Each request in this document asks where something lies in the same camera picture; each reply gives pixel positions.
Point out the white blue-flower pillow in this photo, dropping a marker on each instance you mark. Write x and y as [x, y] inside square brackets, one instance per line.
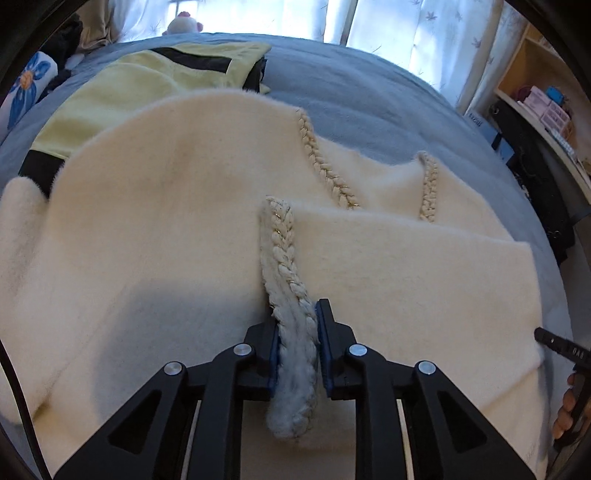
[27, 83]

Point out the black bag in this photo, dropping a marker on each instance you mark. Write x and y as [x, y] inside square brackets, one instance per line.
[531, 175]

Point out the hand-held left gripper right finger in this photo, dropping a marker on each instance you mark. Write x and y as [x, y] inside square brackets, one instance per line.
[324, 350]

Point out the wooden shelf unit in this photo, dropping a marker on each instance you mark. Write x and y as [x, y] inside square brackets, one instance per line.
[526, 60]

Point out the yellow and black garment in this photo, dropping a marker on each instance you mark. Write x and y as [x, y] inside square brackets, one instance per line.
[115, 92]

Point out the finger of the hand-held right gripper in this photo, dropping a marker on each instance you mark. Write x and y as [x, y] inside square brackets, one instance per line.
[554, 342]

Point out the white leaf-print curtain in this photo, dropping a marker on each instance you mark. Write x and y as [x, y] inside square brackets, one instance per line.
[415, 27]

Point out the person's right hand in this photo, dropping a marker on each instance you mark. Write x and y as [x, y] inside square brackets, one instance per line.
[562, 415]

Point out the dark clothes pile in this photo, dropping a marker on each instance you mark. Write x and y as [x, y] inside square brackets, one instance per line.
[64, 41]

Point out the cream fuzzy braided-trim coat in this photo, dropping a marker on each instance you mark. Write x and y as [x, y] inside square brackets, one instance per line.
[161, 184]

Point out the white plush toy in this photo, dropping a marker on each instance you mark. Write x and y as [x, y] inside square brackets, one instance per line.
[182, 25]

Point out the small blue box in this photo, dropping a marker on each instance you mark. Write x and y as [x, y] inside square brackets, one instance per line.
[556, 95]

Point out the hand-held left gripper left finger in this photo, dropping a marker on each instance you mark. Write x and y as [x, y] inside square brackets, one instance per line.
[274, 357]

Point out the grey-blue plush bed blanket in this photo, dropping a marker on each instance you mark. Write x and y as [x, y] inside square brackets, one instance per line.
[369, 92]

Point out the blue and white box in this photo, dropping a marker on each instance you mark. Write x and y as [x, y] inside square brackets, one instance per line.
[476, 121]

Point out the pink storage boxes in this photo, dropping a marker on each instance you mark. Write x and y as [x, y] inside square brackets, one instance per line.
[554, 115]

